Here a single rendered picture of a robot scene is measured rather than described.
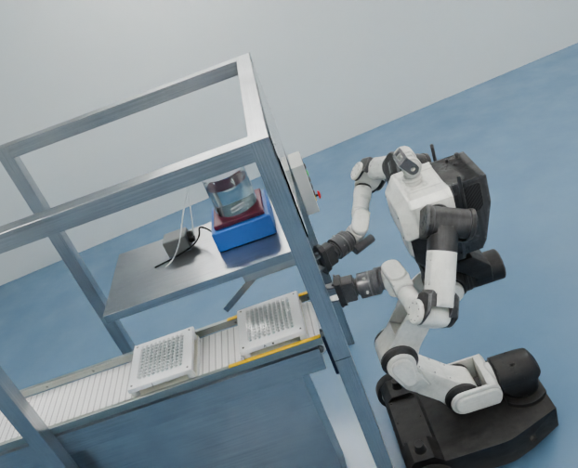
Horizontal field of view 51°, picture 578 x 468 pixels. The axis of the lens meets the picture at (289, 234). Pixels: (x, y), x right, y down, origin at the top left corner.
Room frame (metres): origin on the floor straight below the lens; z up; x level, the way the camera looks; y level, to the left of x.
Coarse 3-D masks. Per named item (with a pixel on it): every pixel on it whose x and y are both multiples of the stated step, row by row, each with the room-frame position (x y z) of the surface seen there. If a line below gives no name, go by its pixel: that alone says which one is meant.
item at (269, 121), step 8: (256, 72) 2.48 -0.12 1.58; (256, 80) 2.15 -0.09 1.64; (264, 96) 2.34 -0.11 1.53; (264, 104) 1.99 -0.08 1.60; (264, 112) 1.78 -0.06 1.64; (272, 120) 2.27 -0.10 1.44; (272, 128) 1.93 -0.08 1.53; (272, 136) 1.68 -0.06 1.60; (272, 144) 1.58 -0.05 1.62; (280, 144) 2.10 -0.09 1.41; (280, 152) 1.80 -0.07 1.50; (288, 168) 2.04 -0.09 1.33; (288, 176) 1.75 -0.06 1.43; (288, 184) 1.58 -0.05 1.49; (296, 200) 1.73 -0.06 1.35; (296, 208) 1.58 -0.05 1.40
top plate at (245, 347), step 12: (276, 300) 1.90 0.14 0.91; (240, 312) 1.91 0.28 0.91; (300, 312) 1.77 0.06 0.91; (240, 324) 1.84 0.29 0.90; (264, 324) 1.78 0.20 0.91; (300, 324) 1.71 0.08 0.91; (240, 336) 1.77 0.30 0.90; (276, 336) 1.69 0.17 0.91; (288, 336) 1.67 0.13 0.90; (240, 348) 1.70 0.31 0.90; (252, 348) 1.68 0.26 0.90
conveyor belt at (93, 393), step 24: (312, 312) 1.84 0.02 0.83; (216, 336) 1.92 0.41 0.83; (216, 360) 1.78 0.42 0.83; (240, 360) 1.73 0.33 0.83; (72, 384) 1.97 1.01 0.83; (96, 384) 1.91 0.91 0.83; (120, 384) 1.86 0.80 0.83; (48, 408) 1.89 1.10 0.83; (72, 408) 1.83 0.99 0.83; (96, 408) 1.78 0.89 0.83; (0, 432) 1.86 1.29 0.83
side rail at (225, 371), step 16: (288, 352) 1.65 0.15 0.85; (224, 368) 1.68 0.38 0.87; (240, 368) 1.67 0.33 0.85; (176, 384) 1.69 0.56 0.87; (192, 384) 1.68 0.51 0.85; (128, 400) 1.71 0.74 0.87; (144, 400) 1.69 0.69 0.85; (80, 416) 1.72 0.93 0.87; (96, 416) 1.71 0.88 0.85; (0, 448) 1.74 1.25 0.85
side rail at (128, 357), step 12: (216, 324) 1.95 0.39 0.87; (228, 324) 1.94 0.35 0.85; (108, 360) 1.99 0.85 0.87; (120, 360) 1.97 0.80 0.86; (72, 372) 2.00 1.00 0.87; (84, 372) 1.99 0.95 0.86; (96, 372) 1.98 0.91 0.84; (36, 384) 2.01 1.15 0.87; (48, 384) 2.00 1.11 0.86; (60, 384) 1.99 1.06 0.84; (24, 396) 2.00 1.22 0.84
